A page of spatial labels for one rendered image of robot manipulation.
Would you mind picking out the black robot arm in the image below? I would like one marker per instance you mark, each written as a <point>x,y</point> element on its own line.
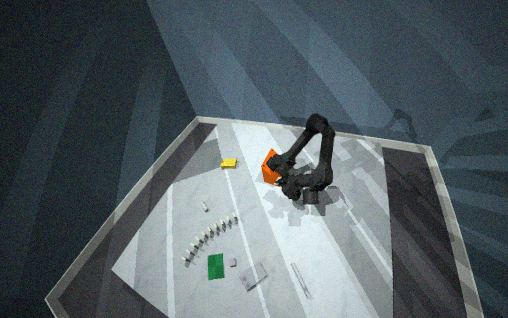
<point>323,174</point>

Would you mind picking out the yellow flat block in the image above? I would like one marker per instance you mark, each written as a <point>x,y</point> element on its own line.
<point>228,163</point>

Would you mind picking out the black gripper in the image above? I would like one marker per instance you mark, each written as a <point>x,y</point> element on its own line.
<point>283,171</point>

